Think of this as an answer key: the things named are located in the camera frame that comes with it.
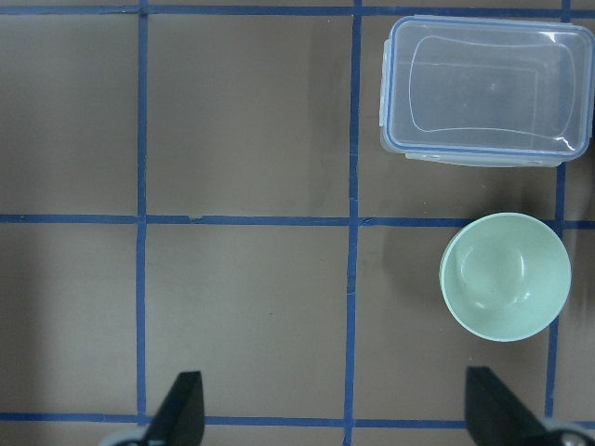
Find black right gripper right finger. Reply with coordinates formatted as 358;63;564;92
465;367;549;446

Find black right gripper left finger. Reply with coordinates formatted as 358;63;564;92
143;371;205;440

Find green bowl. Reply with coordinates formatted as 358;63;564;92
438;213;572;342

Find clear plastic lidded container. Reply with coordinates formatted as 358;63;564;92
379;15;594;167

